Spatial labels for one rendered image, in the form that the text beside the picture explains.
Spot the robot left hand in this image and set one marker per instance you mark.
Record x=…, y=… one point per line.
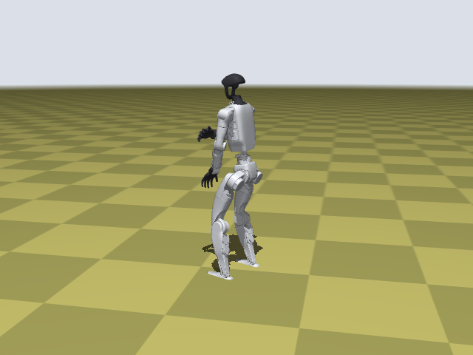
x=209, y=176

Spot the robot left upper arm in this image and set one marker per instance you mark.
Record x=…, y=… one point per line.
x=225, y=116

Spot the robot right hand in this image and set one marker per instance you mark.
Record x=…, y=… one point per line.
x=207, y=133

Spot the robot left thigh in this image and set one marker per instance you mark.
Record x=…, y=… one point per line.
x=224, y=196

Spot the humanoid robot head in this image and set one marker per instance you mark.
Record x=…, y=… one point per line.
x=233, y=80

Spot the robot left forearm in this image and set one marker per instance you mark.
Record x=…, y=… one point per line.
x=216, y=160

